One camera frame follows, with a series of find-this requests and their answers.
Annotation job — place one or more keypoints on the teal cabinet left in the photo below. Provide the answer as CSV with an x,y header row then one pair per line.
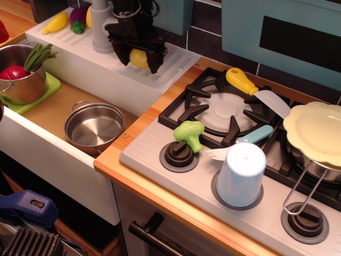
x,y
174,16

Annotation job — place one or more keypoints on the teal cabinet right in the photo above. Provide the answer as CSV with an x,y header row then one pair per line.
x,y
301,38

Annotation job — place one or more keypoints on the green toy beans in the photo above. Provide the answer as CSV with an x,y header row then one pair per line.
x,y
38,55

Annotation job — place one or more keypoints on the right black stove knob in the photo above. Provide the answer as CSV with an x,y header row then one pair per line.
x,y
309,227

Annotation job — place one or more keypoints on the black stove knob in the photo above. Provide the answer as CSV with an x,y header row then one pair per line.
x,y
309,227
178,157

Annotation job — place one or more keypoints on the yellow toy corn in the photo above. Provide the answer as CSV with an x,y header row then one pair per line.
x,y
89,18

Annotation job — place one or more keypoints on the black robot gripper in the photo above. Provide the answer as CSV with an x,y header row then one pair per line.
x,y
134,29

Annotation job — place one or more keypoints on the pale yellow plate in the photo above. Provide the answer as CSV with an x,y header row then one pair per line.
x,y
314,129

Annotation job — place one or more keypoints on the grey toy stove top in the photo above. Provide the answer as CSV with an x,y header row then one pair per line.
x,y
261,221

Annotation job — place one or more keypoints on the red object at left edge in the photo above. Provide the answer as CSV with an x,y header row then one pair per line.
x,y
4,35

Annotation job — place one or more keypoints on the black stove grate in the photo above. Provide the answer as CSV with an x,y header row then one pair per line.
x,y
229,114

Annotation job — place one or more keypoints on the black ribbed heat sink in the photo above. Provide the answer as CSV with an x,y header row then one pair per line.
x,y
29,242

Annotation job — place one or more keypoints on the tall steel pot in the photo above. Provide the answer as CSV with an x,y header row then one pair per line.
x,y
25,90

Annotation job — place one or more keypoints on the yellow toy squash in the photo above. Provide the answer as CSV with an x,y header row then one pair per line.
x,y
56,23

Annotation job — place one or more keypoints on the light blue plastic cup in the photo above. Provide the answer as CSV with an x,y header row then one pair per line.
x,y
239,181

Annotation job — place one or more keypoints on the red toy vegetable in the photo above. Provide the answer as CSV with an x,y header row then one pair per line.
x,y
14,72

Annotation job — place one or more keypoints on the green toy broccoli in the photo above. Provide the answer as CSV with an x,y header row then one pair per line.
x,y
190,132

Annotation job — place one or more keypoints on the yellow handled toy knife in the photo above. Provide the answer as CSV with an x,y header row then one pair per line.
x,y
237,78

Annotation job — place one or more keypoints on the steel saucepan with wire handle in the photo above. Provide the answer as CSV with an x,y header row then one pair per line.
x,y
321,171

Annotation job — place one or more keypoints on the blue clamp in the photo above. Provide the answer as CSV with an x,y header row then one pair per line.
x,y
29,207

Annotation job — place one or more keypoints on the white toy sink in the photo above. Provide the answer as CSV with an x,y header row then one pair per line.
x,y
36,139

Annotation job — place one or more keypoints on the grey toy faucet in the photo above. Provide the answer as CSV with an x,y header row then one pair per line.
x,y
101,15

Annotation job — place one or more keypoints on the black oven door handle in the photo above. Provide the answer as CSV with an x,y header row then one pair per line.
x,y
147,234

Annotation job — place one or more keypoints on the teal cabinet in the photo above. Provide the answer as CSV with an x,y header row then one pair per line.
x,y
174,16
301,38

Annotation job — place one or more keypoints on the small steel pan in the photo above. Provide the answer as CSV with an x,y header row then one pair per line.
x,y
93,127

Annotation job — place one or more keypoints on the blue handled toy fork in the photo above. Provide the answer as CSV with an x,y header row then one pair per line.
x,y
252,137

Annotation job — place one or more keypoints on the purple toy eggplant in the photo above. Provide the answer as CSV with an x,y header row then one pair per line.
x,y
78,20

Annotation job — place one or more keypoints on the left black stove knob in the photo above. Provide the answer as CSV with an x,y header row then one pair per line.
x,y
178,157

